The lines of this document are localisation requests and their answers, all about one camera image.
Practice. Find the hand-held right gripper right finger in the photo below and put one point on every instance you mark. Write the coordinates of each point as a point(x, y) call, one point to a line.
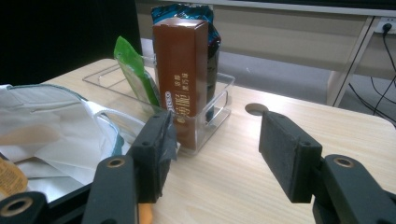
point(286, 155)

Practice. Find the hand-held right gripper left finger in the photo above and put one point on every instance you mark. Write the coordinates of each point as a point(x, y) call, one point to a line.
point(152, 155)

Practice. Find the clear plastic storage bin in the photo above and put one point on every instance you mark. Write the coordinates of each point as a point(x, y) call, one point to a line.
point(214, 105)

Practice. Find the green snack packet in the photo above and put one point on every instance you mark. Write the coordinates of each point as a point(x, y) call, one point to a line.
point(134, 68)

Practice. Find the brown tall carton box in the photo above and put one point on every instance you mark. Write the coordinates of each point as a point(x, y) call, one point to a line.
point(180, 68)

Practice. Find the white canvas tote bag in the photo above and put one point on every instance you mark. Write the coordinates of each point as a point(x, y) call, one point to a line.
point(62, 124)

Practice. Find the teal chip bag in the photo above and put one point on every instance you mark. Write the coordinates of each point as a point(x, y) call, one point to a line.
point(213, 37)

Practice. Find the white power strip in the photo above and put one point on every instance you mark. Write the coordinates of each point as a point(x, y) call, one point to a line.
point(387, 25)

